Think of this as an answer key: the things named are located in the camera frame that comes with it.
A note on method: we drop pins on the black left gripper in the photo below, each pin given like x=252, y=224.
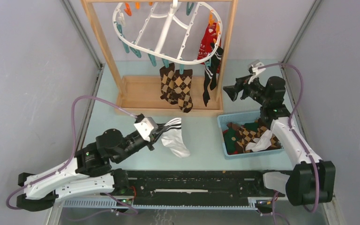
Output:
x=156, y=135

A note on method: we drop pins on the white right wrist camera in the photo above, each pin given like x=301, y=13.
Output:
x=255, y=69

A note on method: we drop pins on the brown argyle sock left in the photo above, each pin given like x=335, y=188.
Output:
x=166, y=86

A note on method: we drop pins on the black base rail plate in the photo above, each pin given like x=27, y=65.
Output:
x=228, y=189

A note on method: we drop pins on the brown argyle sock right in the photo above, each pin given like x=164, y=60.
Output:
x=182, y=87

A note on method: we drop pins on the white sock in basket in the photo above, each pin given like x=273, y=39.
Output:
x=260, y=144

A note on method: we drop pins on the red patterned sock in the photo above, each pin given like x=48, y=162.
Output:
x=210, y=36

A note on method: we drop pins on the wooden hanger stand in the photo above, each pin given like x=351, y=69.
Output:
x=141, y=93

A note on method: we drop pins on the white oval clip hanger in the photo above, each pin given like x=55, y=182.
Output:
x=159, y=33

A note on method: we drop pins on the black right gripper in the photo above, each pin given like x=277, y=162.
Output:
x=241, y=83

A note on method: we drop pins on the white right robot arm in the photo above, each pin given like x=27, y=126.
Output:
x=312, y=179

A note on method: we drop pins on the white sock with black stripes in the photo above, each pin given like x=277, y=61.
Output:
x=171, y=138

